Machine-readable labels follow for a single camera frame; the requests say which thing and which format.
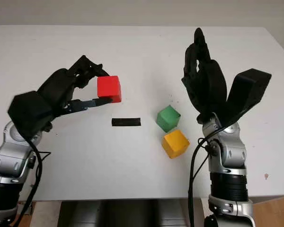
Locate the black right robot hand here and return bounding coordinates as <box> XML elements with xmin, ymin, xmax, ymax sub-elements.
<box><xmin>181</xmin><ymin>27</ymin><xmax>228</xmax><ymax>123</ymax></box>

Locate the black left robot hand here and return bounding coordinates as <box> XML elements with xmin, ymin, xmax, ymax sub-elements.
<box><xmin>37</xmin><ymin>55</ymin><xmax>114</xmax><ymax>119</ymax></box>

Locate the red wooden block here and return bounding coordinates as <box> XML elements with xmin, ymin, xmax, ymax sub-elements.
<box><xmin>97</xmin><ymin>75</ymin><xmax>122</xmax><ymax>104</ymax></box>

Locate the green wooden block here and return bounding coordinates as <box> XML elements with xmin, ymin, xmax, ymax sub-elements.
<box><xmin>156</xmin><ymin>105</ymin><xmax>182</xmax><ymax>133</ymax></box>

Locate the yellow wooden block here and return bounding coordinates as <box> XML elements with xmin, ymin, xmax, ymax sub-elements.
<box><xmin>161</xmin><ymin>129</ymin><xmax>190</xmax><ymax>159</ymax></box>

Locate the black tape strip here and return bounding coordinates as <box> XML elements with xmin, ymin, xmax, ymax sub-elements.
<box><xmin>111</xmin><ymin>117</ymin><xmax>142</xmax><ymax>127</ymax></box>

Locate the white table leg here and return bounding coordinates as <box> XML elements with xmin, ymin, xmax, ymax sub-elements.
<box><xmin>32</xmin><ymin>201</ymin><xmax>62</xmax><ymax>227</ymax></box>
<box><xmin>200</xmin><ymin>197</ymin><xmax>211</xmax><ymax>227</ymax></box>

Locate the dark grey robot body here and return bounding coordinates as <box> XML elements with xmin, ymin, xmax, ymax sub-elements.
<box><xmin>58</xmin><ymin>200</ymin><xmax>205</xmax><ymax>227</ymax></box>

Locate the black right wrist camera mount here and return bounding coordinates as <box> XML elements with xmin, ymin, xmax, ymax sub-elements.
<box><xmin>223</xmin><ymin>68</ymin><xmax>272</xmax><ymax>133</ymax></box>

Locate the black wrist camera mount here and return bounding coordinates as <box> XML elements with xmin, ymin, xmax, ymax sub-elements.
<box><xmin>7</xmin><ymin>91</ymin><xmax>54</xmax><ymax>138</ymax></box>
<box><xmin>223</xmin><ymin>68</ymin><xmax>272</xmax><ymax>133</ymax></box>

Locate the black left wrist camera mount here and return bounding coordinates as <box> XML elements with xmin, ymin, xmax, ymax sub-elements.
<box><xmin>7</xmin><ymin>91</ymin><xmax>54</xmax><ymax>138</ymax></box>

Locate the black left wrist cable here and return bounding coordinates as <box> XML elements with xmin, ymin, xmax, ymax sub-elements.
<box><xmin>13</xmin><ymin>139</ymin><xmax>52</xmax><ymax>227</ymax></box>

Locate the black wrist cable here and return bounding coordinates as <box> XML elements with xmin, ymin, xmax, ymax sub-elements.
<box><xmin>187</xmin><ymin>127</ymin><xmax>228</xmax><ymax>227</ymax></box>
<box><xmin>13</xmin><ymin>139</ymin><xmax>52</xmax><ymax>227</ymax></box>

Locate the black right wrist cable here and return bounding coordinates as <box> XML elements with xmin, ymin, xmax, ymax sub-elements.
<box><xmin>187</xmin><ymin>127</ymin><xmax>228</xmax><ymax>227</ymax></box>

